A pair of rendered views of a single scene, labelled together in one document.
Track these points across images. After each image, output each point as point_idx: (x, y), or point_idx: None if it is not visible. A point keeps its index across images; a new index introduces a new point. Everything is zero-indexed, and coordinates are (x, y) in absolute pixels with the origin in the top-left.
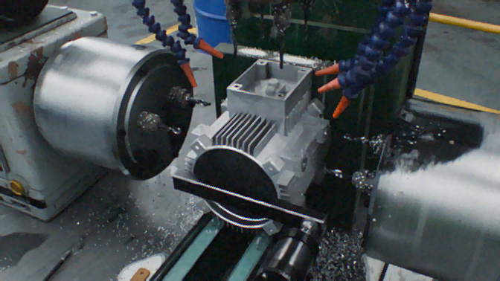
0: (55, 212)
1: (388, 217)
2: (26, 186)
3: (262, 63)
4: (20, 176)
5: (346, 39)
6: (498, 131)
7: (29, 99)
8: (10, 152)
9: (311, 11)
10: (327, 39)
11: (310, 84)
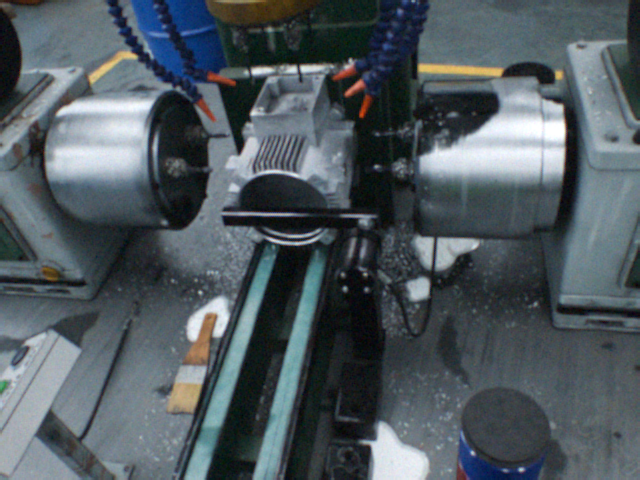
0: (96, 287)
1: (434, 195)
2: (60, 270)
3: (273, 80)
4: (51, 261)
5: (347, 35)
6: (510, 94)
7: (41, 179)
8: (33, 238)
9: None
10: (327, 40)
11: (326, 90)
